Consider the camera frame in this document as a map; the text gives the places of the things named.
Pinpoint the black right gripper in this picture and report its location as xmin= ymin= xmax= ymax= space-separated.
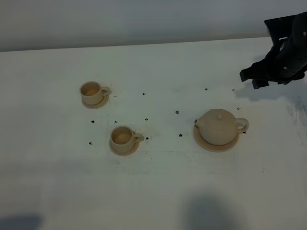
xmin=239 ymin=12 xmax=307 ymax=89

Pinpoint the beige ceramic teapot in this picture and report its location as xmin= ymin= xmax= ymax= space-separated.
xmin=194 ymin=109 xmax=249 ymax=146

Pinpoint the beige teapot saucer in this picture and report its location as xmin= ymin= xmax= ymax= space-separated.
xmin=193 ymin=125 xmax=239 ymax=152

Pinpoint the beige near cup saucer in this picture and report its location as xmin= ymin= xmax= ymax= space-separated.
xmin=109 ymin=141 xmax=140 ymax=156

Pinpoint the beige cup saucer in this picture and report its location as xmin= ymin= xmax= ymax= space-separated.
xmin=109 ymin=141 xmax=140 ymax=156
xmin=81 ymin=95 xmax=109 ymax=109

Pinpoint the beige near teacup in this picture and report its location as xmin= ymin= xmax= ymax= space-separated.
xmin=109 ymin=126 xmax=144 ymax=152

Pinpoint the beige teacup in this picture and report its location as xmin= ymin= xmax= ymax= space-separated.
xmin=80 ymin=81 xmax=110 ymax=106
xmin=109 ymin=126 xmax=144 ymax=152

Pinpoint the beige far cup saucer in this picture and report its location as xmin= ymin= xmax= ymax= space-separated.
xmin=81 ymin=95 xmax=109 ymax=109

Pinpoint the beige far teacup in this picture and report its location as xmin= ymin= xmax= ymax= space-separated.
xmin=80 ymin=81 xmax=110 ymax=106

